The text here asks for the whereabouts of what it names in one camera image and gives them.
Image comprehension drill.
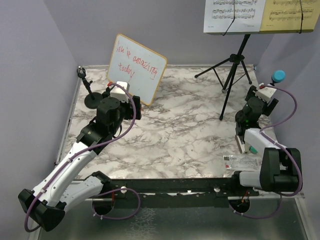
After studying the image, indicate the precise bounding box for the blue-headed microphone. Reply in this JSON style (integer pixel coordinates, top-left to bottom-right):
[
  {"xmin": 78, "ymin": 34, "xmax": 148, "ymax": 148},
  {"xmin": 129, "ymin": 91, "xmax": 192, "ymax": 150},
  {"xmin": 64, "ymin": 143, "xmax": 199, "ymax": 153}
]
[{"xmin": 271, "ymin": 70, "xmax": 286, "ymax": 86}]

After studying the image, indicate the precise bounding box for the black microphone stand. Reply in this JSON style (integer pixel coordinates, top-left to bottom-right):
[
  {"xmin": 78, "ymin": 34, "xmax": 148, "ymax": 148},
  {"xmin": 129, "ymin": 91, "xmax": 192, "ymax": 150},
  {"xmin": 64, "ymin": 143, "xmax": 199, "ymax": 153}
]
[{"xmin": 76, "ymin": 66, "xmax": 103, "ymax": 109}]

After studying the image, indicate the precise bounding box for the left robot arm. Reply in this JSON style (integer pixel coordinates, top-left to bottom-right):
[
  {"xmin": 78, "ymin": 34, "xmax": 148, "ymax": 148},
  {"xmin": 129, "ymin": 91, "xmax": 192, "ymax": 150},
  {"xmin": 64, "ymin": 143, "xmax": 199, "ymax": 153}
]
[{"xmin": 18, "ymin": 95, "xmax": 141, "ymax": 233}]

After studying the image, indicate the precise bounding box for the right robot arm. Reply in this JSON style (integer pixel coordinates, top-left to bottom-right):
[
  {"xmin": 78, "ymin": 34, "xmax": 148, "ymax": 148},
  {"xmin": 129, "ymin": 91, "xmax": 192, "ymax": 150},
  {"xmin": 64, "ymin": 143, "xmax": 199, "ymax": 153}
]
[{"xmin": 229, "ymin": 84, "xmax": 303, "ymax": 197}]

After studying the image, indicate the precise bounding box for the green eraser block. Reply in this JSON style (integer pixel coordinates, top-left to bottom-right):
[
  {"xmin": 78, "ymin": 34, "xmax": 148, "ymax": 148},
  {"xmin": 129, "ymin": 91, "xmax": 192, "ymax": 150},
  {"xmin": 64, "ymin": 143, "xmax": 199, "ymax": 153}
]
[{"xmin": 249, "ymin": 146, "xmax": 258, "ymax": 154}]

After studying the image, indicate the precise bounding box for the yellow-framed whiteboard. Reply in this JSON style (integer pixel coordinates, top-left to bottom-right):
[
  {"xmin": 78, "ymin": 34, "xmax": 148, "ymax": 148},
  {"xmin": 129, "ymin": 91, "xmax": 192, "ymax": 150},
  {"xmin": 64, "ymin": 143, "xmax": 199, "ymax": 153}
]
[{"xmin": 106, "ymin": 33, "xmax": 168, "ymax": 106}]

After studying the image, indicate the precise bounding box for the grey stapler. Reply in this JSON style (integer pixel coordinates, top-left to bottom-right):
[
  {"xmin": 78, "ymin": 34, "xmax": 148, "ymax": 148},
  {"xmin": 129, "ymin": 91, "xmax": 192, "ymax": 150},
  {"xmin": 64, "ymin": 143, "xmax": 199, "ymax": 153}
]
[{"xmin": 235, "ymin": 135, "xmax": 250, "ymax": 154}]

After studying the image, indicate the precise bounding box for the black tripod music stand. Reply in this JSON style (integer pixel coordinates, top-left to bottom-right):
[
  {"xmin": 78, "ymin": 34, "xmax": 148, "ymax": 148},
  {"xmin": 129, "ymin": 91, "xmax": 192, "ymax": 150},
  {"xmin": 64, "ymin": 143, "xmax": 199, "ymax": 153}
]
[{"xmin": 194, "ymin": 34, "xmax": 252, "ymax": 121}]

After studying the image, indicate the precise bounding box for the clear ruler set packet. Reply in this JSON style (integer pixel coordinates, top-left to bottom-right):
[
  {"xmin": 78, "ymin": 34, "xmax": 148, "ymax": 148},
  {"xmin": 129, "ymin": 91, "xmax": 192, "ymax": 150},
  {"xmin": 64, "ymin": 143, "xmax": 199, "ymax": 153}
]
[{"xmin": 223, "ymin": 155, "xmax": 259, "ymax": 171}]

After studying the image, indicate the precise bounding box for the yellow sheet music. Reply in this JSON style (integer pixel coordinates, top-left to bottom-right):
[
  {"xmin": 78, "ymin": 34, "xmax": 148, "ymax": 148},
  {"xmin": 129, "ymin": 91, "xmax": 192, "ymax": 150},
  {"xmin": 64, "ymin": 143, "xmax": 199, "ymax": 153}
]
[{"xmin": 259, "ymin": 0, "xmax": 320, "ymax": 33}]

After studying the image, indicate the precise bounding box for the white sheet music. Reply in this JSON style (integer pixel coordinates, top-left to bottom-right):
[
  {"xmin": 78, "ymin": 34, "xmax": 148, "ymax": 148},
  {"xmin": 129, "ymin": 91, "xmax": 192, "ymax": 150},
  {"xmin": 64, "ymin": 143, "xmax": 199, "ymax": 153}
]
[{"xmin": 203, "ymin": 0, "xmax": 266, "ymax": 36}]

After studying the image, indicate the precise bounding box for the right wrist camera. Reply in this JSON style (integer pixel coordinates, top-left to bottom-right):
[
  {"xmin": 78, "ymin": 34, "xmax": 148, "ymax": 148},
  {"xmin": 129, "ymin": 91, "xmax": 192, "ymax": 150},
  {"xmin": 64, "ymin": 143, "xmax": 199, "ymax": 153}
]
[{"xmin": 255, "ymin": 83, "xmax": 277, "ymax": 103}]

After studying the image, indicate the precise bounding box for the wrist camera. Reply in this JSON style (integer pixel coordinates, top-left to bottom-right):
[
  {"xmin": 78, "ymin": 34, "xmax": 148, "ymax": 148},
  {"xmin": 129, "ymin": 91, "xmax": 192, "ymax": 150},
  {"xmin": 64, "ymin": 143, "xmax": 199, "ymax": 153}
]
[
  {"xmin": 108, "ymin": 81, "xmax": 130, "ymax": 103},
  {"xmin": 255, "ymin": 83, "xmax": 277, "ymax": 103}
]

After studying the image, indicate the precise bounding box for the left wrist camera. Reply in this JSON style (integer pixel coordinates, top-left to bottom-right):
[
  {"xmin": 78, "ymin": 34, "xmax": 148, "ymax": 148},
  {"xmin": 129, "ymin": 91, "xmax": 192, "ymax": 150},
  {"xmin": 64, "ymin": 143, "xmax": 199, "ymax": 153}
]
[{"xmin": 108, "ymin": 81, "xmax": 130, "ymax": 103}]

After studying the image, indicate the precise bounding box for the aluminium frame rail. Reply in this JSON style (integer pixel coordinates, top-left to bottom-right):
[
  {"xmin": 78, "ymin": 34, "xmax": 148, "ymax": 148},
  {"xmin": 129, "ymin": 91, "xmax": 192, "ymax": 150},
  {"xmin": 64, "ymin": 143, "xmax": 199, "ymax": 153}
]
[{"xmin": 257, "ymin": 191, "xmax": 305, "ymax": 199}]

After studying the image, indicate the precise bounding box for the black mounting rail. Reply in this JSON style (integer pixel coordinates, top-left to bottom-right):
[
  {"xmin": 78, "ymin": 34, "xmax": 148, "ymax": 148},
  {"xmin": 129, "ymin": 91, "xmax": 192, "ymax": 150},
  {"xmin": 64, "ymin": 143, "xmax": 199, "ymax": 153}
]
[{"xmin": 92, "ymin": 171, "xmax": 259, "ymax": 209}]

